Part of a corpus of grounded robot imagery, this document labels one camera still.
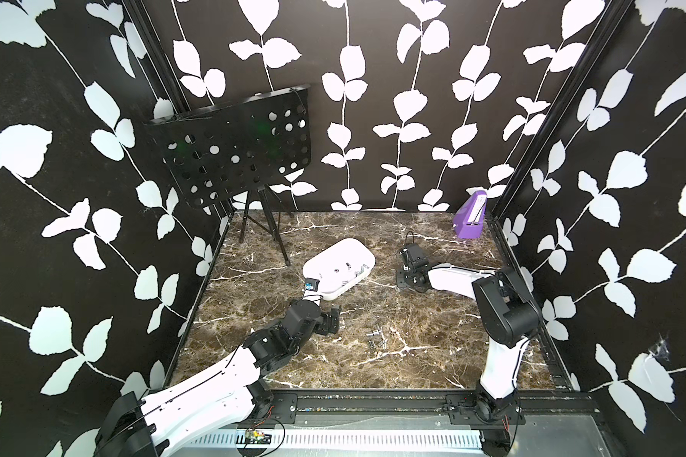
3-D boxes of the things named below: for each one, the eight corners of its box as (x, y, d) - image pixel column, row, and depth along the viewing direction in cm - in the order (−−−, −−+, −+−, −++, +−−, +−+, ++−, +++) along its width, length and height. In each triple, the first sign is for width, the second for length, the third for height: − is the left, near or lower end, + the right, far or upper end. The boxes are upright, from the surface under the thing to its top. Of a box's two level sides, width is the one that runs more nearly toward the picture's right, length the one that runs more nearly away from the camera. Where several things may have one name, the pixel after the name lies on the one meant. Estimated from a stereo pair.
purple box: (457, 238, 115) (473, 205, 101) (452, 221, 121) (466, 188, 107) (478, 238, 115) (496, 206, 101) (471, 221, 121) (488, 188, 107)
